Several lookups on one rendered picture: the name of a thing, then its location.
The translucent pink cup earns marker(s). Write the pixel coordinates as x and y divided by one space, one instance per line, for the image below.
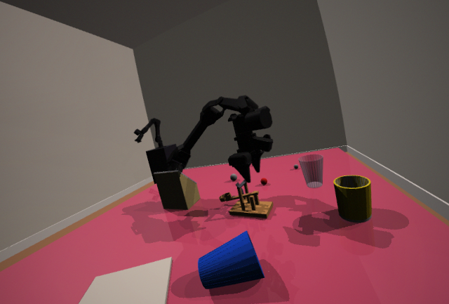
312 169

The blue cup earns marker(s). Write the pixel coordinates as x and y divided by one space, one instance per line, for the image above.
232 263

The dark yellow cup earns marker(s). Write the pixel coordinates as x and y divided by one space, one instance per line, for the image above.
353 194

